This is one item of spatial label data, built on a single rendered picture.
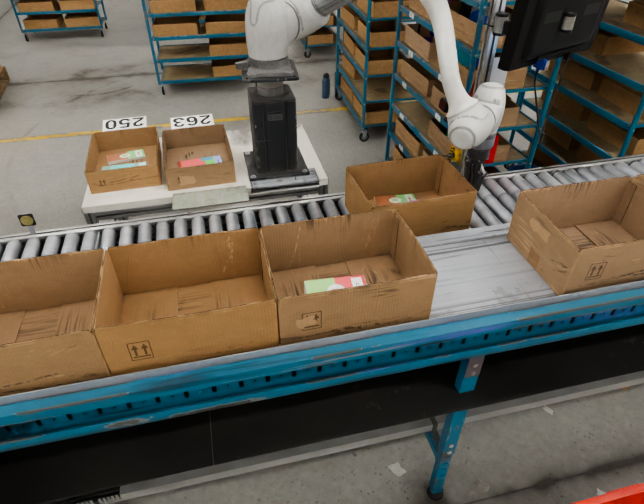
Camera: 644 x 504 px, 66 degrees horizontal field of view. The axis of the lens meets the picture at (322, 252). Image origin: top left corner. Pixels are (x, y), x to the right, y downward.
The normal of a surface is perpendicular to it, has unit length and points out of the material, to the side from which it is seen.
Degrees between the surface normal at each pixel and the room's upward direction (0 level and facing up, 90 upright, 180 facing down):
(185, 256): 89
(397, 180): 89
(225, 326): 90
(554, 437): 0
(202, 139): 88
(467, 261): 0
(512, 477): 0
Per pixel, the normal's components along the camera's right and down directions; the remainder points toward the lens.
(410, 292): 0.25, 0.61
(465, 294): 0.00, -0.78
